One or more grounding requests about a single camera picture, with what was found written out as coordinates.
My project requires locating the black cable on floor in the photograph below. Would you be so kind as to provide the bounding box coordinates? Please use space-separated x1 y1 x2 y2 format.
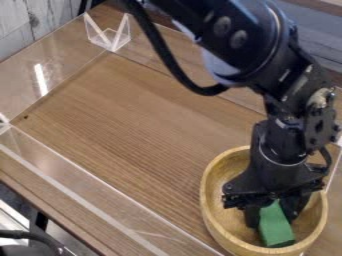
0 229 66 256

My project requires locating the clear acrylic enclosure wall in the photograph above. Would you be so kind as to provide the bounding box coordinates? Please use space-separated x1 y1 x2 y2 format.
0 11 342 256

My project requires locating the green rectangular block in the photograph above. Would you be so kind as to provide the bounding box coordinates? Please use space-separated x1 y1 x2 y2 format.
258 201 296 248

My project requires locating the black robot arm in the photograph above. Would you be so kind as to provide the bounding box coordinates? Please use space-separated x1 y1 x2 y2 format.
152 0 341 228

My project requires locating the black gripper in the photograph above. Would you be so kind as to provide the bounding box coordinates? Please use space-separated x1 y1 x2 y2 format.
222 147 327 229

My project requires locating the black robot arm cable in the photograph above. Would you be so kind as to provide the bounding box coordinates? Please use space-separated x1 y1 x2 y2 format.
125 0 232 98

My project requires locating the brown wooden bowl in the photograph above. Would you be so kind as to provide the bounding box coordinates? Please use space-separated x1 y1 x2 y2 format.
200 146 329 256

